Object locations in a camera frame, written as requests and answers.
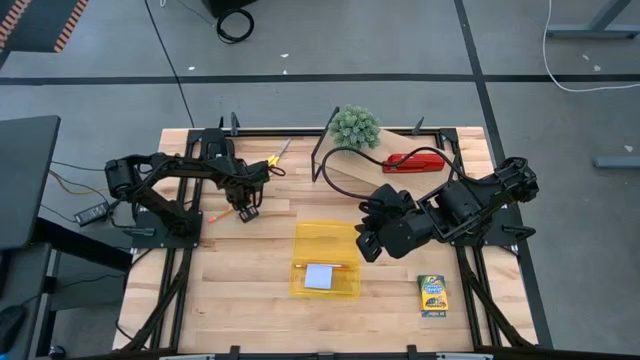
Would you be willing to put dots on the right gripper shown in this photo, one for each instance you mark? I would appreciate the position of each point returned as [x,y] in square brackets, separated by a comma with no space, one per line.
[395,205]

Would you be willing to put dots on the white sticky note pad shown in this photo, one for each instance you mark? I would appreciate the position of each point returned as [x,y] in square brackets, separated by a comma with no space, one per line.
[318,277]

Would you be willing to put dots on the black orange-striped floor mat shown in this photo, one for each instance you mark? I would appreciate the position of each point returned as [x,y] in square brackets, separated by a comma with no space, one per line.
[40,25]

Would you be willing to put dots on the black power adapter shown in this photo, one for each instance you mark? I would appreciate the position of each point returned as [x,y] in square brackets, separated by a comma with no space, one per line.
[94,213]

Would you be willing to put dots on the black equipment box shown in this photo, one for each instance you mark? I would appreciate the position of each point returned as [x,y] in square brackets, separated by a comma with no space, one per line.
[225,6]

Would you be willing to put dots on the red stapler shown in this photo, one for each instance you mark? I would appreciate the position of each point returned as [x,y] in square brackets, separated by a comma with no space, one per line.
[420,163]

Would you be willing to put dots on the green artificial potted plant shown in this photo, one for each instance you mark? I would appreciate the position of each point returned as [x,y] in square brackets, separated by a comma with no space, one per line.
[354,127]

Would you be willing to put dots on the grey desk foot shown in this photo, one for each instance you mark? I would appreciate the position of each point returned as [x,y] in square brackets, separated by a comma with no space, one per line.
[617,162]

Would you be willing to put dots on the crayon box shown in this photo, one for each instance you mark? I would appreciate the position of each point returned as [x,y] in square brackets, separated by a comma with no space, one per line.
[432,295]

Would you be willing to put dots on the grey desk leg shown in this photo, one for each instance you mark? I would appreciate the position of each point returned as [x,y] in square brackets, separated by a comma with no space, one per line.
[590,31]

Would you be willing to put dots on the black table-level camera mount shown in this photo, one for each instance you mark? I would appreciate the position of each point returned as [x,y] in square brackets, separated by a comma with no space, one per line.
[215,142]

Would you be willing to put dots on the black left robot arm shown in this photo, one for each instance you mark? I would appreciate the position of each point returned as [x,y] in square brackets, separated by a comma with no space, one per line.
[200,167]

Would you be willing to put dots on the black desk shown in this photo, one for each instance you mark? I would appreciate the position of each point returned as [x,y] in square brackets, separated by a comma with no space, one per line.
[25,175]

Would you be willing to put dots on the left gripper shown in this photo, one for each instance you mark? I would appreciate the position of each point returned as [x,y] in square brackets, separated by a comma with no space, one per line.
[245,180]

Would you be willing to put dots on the wooden shelf riser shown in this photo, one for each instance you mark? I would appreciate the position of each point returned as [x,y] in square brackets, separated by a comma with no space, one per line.
[345,170]

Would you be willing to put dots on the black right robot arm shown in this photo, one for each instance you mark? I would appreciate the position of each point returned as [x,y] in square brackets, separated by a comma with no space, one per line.
[460,205]

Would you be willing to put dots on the yellow transparent pencil case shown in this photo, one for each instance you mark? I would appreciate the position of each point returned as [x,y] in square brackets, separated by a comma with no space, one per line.
[325,240]

